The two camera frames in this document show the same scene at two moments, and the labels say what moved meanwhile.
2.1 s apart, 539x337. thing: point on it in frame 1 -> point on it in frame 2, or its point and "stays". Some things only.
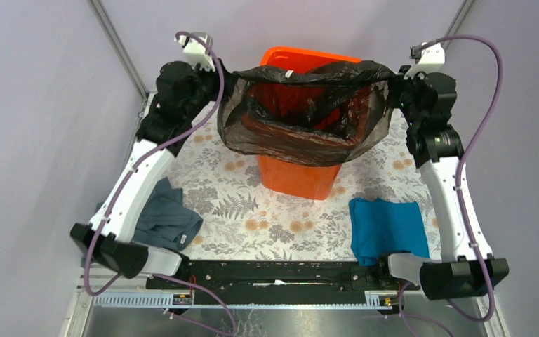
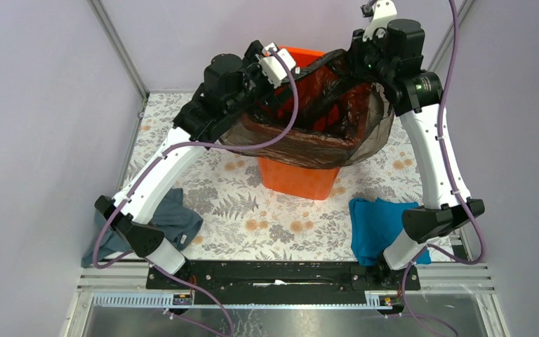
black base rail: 282,283 stays
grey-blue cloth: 165,222 stays
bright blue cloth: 380,227 stays
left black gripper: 213,76 -> 250,64
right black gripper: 398,81 -> 357,46
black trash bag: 323,115 stays
